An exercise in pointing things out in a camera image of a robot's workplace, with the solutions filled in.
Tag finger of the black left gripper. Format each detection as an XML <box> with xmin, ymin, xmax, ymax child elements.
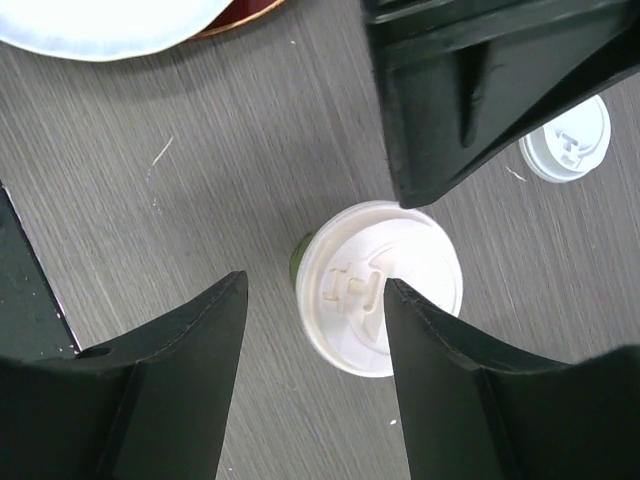
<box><xmin>361</xmin><ymin>0</ymin><xmax>639</xmax><ymax>208</ymax></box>

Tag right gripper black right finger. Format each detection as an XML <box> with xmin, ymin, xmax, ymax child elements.
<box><xmin>384</xmin><ymin>279</ymin><xmax>639</xmax><ymax>479</ymax></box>

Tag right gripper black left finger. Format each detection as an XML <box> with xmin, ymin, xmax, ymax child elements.
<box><xmin>1</xmin><ymin>271</ymin><xmax>248</xmax><ymax>479</ymax></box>

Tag white plastic lid stack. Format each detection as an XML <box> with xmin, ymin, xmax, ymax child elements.
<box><xmin>519</xmin><ymin>95</ymin><xmax>612</xmax><ymax>184</ymax></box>

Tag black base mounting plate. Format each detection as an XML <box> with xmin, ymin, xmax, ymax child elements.
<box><xmin>0</xmin><ymin>189</ymin><xmax>78</xmax><ymax>361</ymax></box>

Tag white paper plate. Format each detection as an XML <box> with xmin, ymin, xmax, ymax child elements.
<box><xmin>1</xmin><ymin>0</ymin><xmax>230</xmax><ymax>62</ymax></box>

